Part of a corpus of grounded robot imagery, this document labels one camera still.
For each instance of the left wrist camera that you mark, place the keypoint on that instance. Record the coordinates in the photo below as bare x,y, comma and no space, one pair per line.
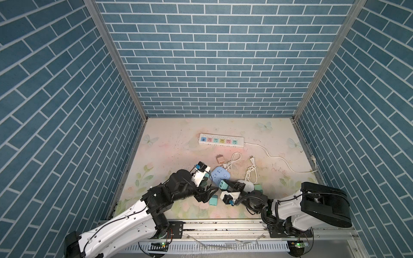
201,167

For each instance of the blue square power socket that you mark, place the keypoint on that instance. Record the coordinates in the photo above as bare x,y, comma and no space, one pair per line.
218,174

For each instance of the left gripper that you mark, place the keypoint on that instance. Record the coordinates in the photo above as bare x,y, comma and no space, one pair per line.
205,197

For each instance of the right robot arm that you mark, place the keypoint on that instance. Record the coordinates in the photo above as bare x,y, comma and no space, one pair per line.
312,205

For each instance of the teal USB charger plug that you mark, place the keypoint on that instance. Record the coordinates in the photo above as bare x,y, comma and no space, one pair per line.
223,185
214,200

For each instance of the green USB charger plug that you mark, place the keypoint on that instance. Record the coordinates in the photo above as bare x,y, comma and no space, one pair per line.
258,187

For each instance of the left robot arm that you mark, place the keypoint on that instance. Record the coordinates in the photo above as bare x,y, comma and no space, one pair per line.
143,220

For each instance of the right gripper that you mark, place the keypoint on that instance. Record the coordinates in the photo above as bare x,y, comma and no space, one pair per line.
236,186

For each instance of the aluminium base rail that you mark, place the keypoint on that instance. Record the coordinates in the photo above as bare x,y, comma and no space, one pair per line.
221,238

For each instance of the long white power strip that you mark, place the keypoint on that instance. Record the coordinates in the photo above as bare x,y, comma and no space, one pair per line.
221,140

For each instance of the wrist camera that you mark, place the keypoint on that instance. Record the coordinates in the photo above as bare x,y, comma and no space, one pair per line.
201,167
228,200

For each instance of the pink USB charger plug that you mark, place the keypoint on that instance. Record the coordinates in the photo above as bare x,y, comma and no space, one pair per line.
220,159

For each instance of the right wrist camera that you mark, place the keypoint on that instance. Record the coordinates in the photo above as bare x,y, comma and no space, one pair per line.
228,200

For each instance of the white square power socket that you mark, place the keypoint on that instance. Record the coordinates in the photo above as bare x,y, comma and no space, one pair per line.
249,186

